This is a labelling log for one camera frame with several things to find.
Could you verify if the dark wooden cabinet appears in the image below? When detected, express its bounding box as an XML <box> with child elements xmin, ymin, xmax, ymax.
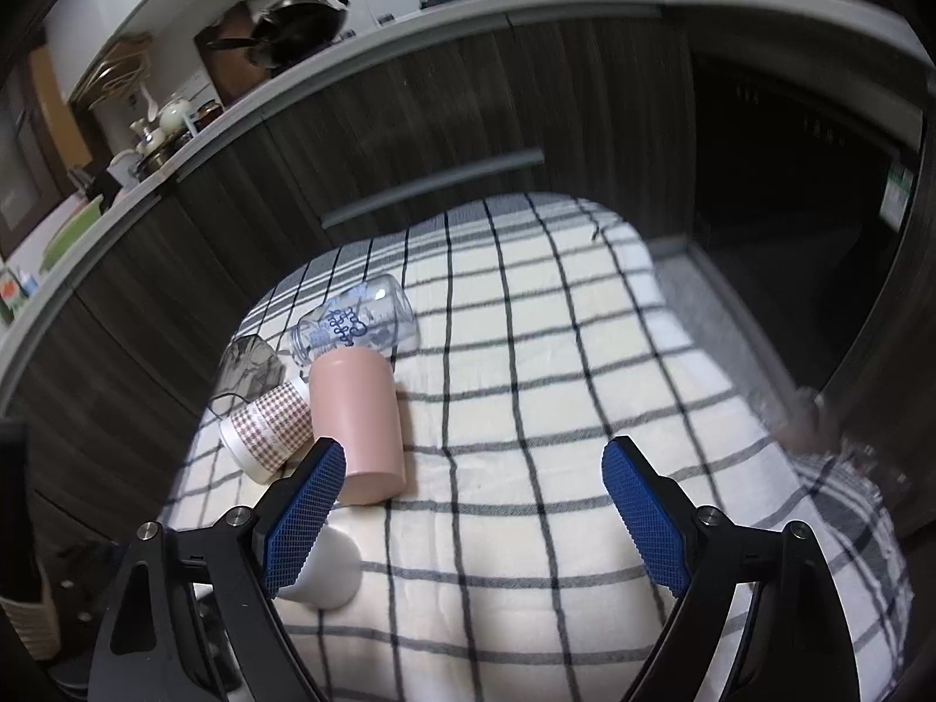
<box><xmin>0</xmin><ymin>11</ymin><xmax>696</xmax><ymax>557</ymax></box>

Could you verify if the black wok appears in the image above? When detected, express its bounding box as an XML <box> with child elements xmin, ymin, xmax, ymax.
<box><xmin>203</xmin><ymin>0</ymin><xmax>352</xmax><ymax>71</ymax></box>

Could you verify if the checkered paper cup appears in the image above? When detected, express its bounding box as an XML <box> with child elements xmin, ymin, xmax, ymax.
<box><xmin>218</xmin><ymin>380</ymin><xmax>317</xmax><ymax>485</ymax></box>

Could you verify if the clear drinking glass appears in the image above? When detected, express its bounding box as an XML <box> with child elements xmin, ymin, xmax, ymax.
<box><xmin>219</xmin><ymin>335</ymin><xmax>288</xmax><ymax>405</ymax></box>

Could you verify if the grey drawer handle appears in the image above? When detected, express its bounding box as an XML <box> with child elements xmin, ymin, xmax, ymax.
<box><xmin>322</xmin><ymin>147</ymin><xmax>546</xmax><ymax>231</ymax></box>

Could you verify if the white cup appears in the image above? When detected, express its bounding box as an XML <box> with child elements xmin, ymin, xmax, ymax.
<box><xmin>278</xmin><ymin>521</ymin><xmax>362</xmax><ymax>611</ymax></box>

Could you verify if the clear glass with blue print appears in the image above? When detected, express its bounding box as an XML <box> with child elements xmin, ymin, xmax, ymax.
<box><xmin>291</xmin><ymin>274</ymin><xmax>418</xmax><ymax>368</ymax></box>

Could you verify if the green cutting board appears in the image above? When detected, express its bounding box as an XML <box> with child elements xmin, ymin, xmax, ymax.
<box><xmin>40</xmin><ymin>194</ymin><xmax>104</xmax><ymax>271</ymax></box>

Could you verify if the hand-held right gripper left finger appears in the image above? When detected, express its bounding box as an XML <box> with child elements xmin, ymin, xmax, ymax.
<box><xmin>86</xmin><ymin>436</ymin><xmax>347</xmax><ymax>702</ymax></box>

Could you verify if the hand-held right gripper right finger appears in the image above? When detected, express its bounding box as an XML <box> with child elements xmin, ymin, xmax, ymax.
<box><xmin>601</xmin><ymin>435</ymin><xmax>862</xmax><ymax>702</ymax></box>

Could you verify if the pink cup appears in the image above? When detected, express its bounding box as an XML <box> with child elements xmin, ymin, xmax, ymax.
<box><xmin>308</xmin><ymin>349</ymin><xmax>408</xmax><ymax>507</ymax></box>

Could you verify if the grey kitchen counter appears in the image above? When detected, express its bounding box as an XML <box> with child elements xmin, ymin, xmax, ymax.
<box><xmin>0</xmin><ymin>0</ymin><xmax>933</xmax><ymax>381</ymax></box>

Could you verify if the plaid blanket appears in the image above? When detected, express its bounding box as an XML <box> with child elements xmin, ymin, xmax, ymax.
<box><xmin>157</xmin><ymin>191</ymin><xmax>915</xmax><ymax>702</ymax></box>

